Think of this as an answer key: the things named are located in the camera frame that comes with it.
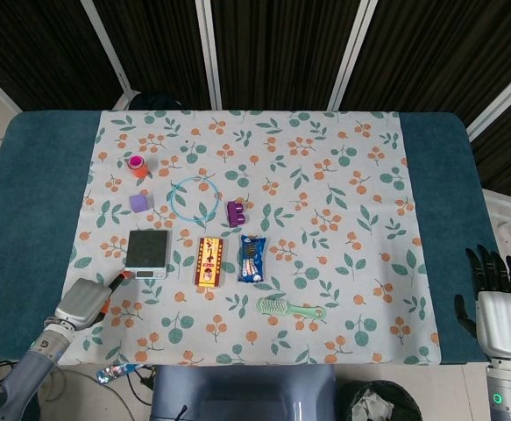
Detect dark folding screen white frames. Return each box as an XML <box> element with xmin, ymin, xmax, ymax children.
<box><xmin>0</xmin><ymin>0</ymin><xmax>511</xmax><ymax>198</ymax></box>

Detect orange cup pink lid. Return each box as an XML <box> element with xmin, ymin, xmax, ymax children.
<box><xmin>127</xmin><ymin>154</ymin><xmax>149</xmax><ymax>178</ymax></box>

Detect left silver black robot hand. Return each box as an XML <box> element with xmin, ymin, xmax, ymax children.
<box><xmin>54</xmin><ymin>270</ymin><xmax>132</xmax><ymax>331</ymax></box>

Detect blue cookie packet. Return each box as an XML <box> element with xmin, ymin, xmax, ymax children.
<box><xmin>237</xmin><ymin>233</ymin><xmax>267</xmax><ymax>283</ymax></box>

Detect lavender cube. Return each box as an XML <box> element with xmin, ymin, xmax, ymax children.
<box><xmin>128</xmin><ymin>190</ymin><xmax>152</xmax><ymax>215</ymax></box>

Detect black trash bin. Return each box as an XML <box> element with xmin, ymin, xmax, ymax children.
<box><xmin>337</xmin><ymin>379</ymin><xmax>422</xmax><ymax>421</ymax></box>

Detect dark purple toy block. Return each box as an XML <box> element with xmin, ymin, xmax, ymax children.
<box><xmin>226</xmin><ymin>200</ymin><xmax>248</xmax><ymax>228</ymax></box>

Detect green scrub brush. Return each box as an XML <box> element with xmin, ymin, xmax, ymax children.
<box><xmin>255</xmin><ymin>296</ymin><xmax>327</xmax><ymax>322</ymax></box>

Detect digital kitchen scale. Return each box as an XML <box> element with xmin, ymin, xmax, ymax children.
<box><xmin>124</xmin><ymin>229</ymin><xmax>169</xmax><ymax>281</ymax></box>

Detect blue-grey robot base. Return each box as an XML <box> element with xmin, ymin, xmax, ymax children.
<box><xmin>149</xmin><ymin>363</ymin><xmax>338</xmax><ymax>421</ymax></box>

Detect floral print tablecloth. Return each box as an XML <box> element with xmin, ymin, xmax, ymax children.
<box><xmin>57</xmin><ymin>109</ymin><xmax>441</xmax><ymax>367</ymax></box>

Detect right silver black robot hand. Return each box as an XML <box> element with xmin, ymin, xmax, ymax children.
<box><xmin>453</xmin><ymin>244</ymin><xmax>511</xmax><ymax>361</ymax></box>

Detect thin blue ring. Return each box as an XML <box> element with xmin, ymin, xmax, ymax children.
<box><xmin>169</xmin><ymin>175</ymin><xmax>219</xmax><ymax>221</ymax></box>

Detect white metal frame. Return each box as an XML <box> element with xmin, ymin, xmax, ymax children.
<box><xmin>482</xmin><ymin>188</ymin><xmax>511</xmax><ymax>260</ymax></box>

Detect black bag behind table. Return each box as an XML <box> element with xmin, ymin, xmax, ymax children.
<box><xmin>128</xmin><ymin>90</ymin><xmax>186</xmax><ymax>111</ymax></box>

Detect shiny foil wrapper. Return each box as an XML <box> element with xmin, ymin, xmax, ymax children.
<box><xmin>96</xmin><ymin>362</ymin><xmax>140</xmax><ymax>385</ymax></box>

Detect black floor cable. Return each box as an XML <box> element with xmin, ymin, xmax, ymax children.
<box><xmin>125</xmin><ymin>366</ymin><xmax>156</xmax><ymax>391</ymax></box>

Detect teal table cover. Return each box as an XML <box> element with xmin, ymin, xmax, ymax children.
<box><xmin>0</xmin><ymin>110</ymin><xmax>500</xmax><ymax>365</ymax></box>

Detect orange snack box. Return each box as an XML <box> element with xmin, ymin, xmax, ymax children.
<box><xmin>193</xmin><ymin>237</ymin><xmax>224</xmax><ymax>289</ymax></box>

